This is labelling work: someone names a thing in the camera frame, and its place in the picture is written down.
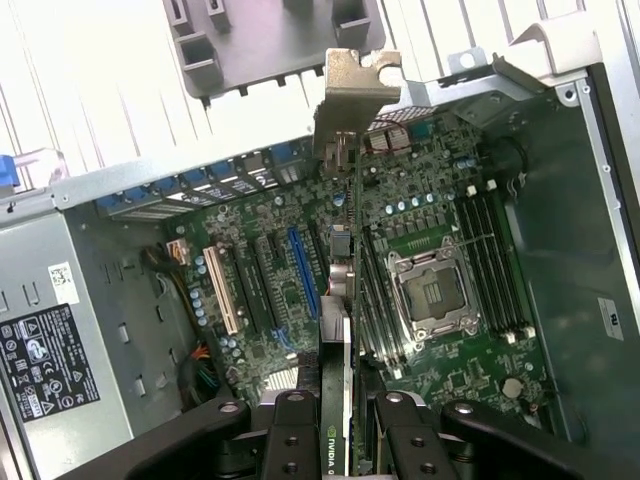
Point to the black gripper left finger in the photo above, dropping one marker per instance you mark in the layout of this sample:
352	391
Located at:
290	440

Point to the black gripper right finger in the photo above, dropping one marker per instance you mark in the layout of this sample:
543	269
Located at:
415	445

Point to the silver chipset heatsink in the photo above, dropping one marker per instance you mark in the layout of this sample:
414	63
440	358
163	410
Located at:
280	382

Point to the silver coin cell battery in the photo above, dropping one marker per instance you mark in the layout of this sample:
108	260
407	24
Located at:
512	388

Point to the black RAM slot row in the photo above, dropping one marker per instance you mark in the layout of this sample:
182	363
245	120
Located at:
377	300
495	270

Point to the metal CPU socket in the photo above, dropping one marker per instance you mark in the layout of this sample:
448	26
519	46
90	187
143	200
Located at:
430	295

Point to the black expansion slot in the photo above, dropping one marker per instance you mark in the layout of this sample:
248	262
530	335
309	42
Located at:
245	290
267	282

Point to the white expansion slot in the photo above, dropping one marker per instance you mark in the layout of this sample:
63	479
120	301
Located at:
220	290

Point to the blue expansion slot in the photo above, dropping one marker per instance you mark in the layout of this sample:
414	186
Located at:
302	272

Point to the green motherboard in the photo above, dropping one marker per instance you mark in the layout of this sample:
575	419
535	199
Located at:
425	210

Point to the open black PC case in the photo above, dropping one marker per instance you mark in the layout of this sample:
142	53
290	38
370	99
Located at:
575	250

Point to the grey power supply unit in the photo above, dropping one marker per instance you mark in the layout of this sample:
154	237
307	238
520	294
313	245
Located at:
30	260

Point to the blue case release latch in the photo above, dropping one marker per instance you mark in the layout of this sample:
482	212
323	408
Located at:
7	172

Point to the grey plastic parts rack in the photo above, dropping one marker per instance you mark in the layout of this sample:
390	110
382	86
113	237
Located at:
260	45

